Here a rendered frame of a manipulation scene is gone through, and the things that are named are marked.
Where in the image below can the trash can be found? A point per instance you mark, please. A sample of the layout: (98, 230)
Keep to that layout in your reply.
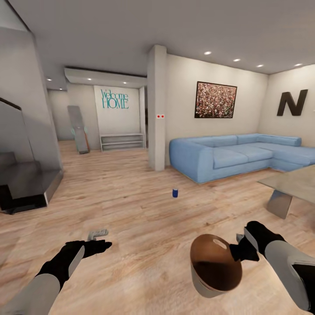
(214, 270)

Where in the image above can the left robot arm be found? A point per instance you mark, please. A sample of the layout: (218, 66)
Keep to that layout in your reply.
(38, 296)

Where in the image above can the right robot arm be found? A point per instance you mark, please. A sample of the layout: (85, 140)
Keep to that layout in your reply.
(295, 269)

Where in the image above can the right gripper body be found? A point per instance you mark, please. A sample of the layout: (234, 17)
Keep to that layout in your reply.
(239, 252)

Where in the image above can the sofa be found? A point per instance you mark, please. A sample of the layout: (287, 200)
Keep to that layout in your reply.
(214, 158)

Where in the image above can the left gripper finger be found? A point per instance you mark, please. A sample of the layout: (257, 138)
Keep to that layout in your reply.
(107, 245)

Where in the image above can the picture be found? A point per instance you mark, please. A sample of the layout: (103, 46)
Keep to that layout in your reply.
(215, 100)

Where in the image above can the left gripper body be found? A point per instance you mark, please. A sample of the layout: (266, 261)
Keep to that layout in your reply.
(97, 247)

